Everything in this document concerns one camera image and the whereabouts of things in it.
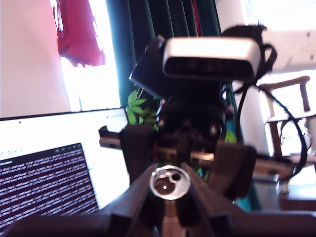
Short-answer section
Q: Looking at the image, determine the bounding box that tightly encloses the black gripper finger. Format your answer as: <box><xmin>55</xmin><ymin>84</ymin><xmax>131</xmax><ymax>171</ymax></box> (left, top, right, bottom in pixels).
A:
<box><xmin>100</xmin><ymin>164</ymin><xmax>159</xmax><ymax>237</ymax></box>
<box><xmin>208</xmin><ymin>141</ymin><xmax>258</xmax><ymax>201</ymax></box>
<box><xmin>181</xmin><ymin>162</ymin><xmax>244</xmax><ymax>237</ymax></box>
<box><xmin>118</xmin><ymin>125</ymin><xmax>159</xmax><ymax>179</ymax></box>

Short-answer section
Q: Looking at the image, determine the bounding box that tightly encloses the metallic laser pointer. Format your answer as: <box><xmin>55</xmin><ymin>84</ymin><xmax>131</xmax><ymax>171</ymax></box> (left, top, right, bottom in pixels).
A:
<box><xmin>149</xmin><ymin>165</ymin><xmax>192</xmax><ymax>237</ymax></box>

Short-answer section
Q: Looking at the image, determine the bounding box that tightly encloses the green leafy plant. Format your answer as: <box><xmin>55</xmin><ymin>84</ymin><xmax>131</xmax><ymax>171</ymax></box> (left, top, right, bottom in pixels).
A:
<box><xmin>125</xmin><ymin>86</ymin><xmax>162</xmax><ymax>132</ymax></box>

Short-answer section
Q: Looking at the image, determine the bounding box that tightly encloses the black Huawei computer monitor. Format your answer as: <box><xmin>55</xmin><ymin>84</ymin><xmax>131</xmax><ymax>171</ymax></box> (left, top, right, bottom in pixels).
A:
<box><xmin>0</xmin><ymin>107</ymin><xmax>129</xmax><ymax>233</ymax></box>

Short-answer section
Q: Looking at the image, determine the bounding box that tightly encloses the brown wooden chair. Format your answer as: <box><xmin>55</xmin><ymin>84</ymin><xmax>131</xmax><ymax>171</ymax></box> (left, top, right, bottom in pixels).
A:
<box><xmin>258</xmin><ymin>76</ymin><xmax>312</xmax><ymax>159</ymax></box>

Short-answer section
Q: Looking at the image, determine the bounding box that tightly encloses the red cloth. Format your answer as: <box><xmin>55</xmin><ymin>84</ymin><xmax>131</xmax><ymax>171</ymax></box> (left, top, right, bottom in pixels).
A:
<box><xmin>52</xmin><ymin>0</ymin><xmax>107</xmax><ymax>69</ymax></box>

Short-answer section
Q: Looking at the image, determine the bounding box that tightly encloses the pale grey camera box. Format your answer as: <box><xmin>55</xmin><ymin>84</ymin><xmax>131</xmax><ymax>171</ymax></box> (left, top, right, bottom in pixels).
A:
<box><xmin>161</xmin><ymin>37</ymin><xmax>261</xmax><ymax>81</ymax></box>

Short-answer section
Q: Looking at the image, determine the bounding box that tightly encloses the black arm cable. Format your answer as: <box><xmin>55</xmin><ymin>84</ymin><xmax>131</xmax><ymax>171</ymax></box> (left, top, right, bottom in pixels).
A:
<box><xmin>232</xmin><ymin>22</ymin><xmax>310</xmax><ymax>179</ymax></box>

